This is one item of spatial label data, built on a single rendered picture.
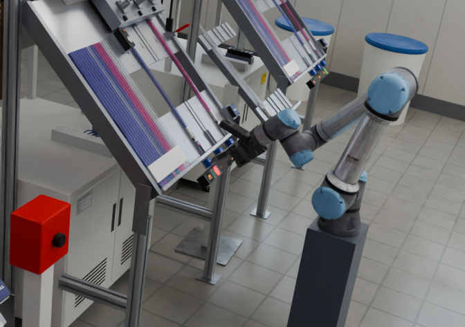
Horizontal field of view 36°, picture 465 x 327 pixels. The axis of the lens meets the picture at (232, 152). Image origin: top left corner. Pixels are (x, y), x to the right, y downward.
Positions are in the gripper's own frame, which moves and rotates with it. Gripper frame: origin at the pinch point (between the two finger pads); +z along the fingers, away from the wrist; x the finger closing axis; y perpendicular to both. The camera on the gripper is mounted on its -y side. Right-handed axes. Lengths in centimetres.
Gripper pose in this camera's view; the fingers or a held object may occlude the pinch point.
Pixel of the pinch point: (212, 159)
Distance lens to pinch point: 256.8
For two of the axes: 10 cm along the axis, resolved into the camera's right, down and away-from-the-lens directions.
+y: 5.6, 8.3, 0.8
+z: -7.5, 4.6, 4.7
